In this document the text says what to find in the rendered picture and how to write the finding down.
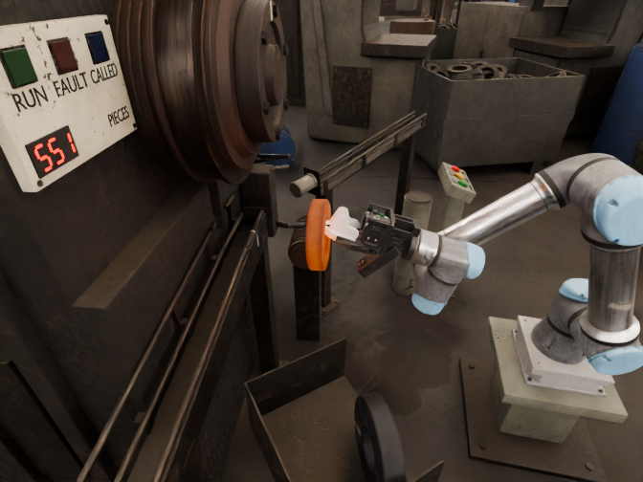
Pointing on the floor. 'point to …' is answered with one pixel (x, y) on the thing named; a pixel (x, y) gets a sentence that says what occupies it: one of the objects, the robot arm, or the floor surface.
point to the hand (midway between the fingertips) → (321, 227)
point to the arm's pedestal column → (523, 430)
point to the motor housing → (305, 288)
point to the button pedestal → (453, 196)
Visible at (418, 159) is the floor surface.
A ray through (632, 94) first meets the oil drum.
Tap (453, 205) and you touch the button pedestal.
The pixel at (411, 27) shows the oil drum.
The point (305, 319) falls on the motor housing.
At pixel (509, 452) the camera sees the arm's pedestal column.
